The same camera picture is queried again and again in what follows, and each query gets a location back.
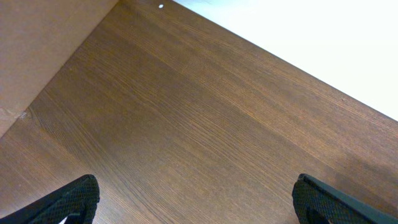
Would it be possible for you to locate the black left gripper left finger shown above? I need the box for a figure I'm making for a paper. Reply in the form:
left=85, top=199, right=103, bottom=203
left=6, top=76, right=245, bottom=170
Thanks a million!
left=1, top=174, right=100, bottom=224

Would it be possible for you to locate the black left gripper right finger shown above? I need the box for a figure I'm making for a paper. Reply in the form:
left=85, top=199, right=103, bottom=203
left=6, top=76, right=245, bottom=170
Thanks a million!
left=292, top=174, right=397, bottom=224

